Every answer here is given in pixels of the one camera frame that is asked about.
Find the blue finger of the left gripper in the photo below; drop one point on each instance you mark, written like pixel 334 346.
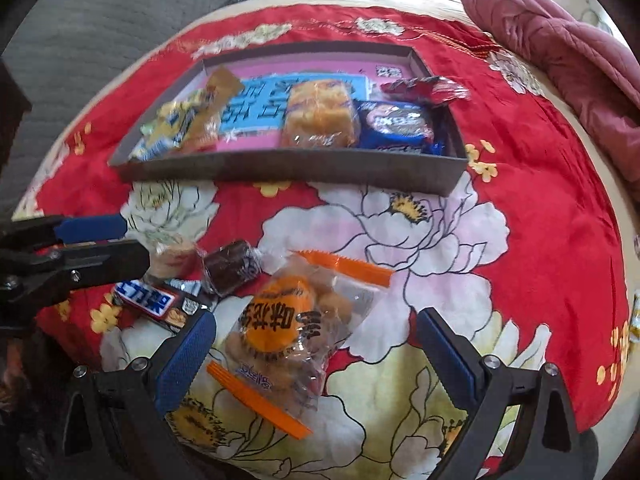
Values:
pixel 91 229
pixel 91 265

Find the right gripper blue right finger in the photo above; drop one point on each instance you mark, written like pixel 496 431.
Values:
pixel 455 361

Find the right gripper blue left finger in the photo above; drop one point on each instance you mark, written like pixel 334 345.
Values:
pixel 179 358

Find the black snickers bar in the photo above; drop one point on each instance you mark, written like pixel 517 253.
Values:
pixel 168 303

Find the orange clear biscuit bag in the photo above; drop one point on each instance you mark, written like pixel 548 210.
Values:
pixel 277 353

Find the small brown cake packet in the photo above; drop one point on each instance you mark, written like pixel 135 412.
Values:
pixel 230 267

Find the yellow snack packet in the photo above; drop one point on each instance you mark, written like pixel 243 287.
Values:
pixel 189 125

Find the blue oreo cookie packet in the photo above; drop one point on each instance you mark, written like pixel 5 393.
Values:
pixel 397 127

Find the orange bread cake packet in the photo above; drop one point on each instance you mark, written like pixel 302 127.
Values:
pixel 320 114

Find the red candy wrapper packet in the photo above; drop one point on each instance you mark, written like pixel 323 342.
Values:
pixel 431 91

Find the red floral blanket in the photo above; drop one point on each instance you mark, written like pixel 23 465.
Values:
pixel 450 239

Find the pink and blue book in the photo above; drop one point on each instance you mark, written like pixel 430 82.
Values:
pixel 226 113

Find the grey quilted headboard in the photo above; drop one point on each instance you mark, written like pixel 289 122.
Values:
pixel 64 53

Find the grey cardboard box tray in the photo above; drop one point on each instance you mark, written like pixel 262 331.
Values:
pixel 436 174

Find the pink quilted comforter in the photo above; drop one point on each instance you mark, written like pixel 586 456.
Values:
pixel 594 73

